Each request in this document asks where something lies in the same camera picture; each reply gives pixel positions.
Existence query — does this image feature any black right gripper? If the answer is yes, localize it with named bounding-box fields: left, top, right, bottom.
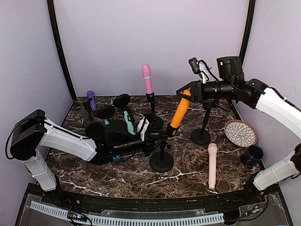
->
left=178, top=79, right=237, bottom=101

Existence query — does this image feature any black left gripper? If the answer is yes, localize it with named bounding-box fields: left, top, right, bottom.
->
left=112, top=130, right=167, bottom=157

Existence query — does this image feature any orange toy microphone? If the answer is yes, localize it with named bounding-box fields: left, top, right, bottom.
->
left=166, top=97, right=191, bottom=139

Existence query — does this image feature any black stand with pink microphone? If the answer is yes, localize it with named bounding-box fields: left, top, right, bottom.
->
left=146, top=92, right=164, bottom=130

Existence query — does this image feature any black stand with orange microphone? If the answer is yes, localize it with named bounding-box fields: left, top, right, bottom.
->
left=149, top=123, right=174, bottom=173

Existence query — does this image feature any black stand for beige microphone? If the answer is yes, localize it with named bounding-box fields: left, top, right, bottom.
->
left=190, top=99, right=217, bottom=145

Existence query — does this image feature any pink toy microphone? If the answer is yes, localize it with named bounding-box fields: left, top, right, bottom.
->
left=142, top=64, right=153, bottom=94

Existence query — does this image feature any beige toy microphone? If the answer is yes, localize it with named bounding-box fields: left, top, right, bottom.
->
left=208, top=143, right=218, bottom=190

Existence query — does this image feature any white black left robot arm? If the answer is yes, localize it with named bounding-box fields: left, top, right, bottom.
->
left=5, top=109, right=167, bottom=205

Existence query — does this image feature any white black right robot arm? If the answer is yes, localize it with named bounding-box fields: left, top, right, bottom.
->
left=176, top=56, right=301, bottom=204

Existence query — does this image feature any mint green toy microphone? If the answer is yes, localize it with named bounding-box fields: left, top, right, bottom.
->
left=124, top=111, right=135, bottom=135

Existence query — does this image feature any blue toy microphone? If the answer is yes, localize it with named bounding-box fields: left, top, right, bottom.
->
left=104, top=120, right=120, bottom=162

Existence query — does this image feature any black stand with green microphone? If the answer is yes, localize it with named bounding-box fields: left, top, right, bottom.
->
left=113, top=94, right=134, bottom=123

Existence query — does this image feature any black stand with blue microphone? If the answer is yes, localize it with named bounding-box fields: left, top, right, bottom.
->
left=96, top=105, right=116, bottom=122

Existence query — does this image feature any black stand with purple microphone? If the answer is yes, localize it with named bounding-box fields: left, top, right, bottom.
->
left=83, top=98, right=104, bottom=140

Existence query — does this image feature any purple toy microphone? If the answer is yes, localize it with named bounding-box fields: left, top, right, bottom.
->
left=87, top=90, right=97, bottom=112

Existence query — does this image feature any white floral plate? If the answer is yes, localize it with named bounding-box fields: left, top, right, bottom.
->
left=224, top=120, right=258, bottom=148

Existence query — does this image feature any dark blue mug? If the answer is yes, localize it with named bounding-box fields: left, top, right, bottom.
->
left=240, top=145, right=264, bottom=169

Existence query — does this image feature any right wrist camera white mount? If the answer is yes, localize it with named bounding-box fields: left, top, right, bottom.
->
left=188, top=57, right=219, bottom=84

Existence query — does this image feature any black right corner post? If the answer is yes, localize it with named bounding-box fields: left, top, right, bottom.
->
left=239, top=0, right=256, bottom=63

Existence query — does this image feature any black corner post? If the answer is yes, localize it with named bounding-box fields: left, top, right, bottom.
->
left=47, top=0, right=77, bottom=102
left=239, top=0, right=256, bottom=63

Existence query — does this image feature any white slotted cable duct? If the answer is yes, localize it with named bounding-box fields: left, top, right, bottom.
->
left=30, top=201, right=224, bottom=226

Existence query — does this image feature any black aluminium rail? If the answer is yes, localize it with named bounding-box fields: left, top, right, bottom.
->
left=25, top=183, right=280, bottom=215

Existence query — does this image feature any black left corner post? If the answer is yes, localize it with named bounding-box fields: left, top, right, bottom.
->
left=47, top=0, right=77, bottom=102

